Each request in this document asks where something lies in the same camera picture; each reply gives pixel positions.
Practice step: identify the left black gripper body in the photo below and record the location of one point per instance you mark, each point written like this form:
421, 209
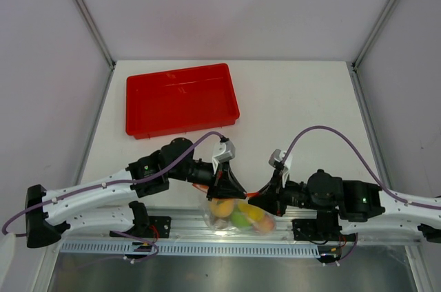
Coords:
217, 180

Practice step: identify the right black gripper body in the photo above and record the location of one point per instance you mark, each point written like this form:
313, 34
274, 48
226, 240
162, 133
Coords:
284, 194

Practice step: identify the yellow lemon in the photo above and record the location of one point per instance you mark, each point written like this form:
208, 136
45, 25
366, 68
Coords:
251, 212

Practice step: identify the large orange peach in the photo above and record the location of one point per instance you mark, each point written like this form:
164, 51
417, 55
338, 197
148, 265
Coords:
221, 208

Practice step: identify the small pink peach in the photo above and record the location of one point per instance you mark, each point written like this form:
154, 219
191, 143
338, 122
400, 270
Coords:
265, 225

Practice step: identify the clear zip top bag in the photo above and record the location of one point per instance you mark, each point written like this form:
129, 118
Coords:
209, 218

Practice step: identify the green apple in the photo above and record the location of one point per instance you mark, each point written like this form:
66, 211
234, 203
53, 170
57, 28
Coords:
239, 220

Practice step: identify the brown kiwi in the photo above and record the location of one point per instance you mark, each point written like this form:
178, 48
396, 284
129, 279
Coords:
220, 224

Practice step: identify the red plastic bin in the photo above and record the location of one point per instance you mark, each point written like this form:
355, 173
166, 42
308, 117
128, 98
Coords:
180, 101

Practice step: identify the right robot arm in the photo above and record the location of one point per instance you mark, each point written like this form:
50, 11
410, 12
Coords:
347, 208

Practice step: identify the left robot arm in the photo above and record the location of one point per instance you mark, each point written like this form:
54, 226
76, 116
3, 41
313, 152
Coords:
112, 204

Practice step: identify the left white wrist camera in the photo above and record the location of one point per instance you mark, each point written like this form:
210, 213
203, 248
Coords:
223, 151

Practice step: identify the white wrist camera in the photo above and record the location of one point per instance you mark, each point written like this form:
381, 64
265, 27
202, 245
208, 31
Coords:
281, 161
223, 151

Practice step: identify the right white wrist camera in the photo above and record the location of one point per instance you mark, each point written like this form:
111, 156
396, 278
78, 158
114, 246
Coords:
281, 161

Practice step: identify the aluminium rail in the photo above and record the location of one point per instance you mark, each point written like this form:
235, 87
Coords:
136, 219

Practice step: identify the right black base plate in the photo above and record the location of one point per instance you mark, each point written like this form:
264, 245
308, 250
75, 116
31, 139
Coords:
319, 230

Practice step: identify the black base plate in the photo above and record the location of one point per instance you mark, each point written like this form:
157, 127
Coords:
319, 230
159, 227

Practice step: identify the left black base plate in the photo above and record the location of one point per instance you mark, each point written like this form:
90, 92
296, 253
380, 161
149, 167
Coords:
159, 227

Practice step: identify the perforated cable tray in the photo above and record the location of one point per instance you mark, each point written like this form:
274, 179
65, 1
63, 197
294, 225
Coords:
172, 248

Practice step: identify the left frame post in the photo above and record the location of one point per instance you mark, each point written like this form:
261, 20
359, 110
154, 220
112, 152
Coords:
94, 31

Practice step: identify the frame post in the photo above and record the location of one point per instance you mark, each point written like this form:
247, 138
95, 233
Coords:
94, 31
381, 21

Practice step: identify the right frame post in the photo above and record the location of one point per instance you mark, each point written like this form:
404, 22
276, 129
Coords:
381, 21

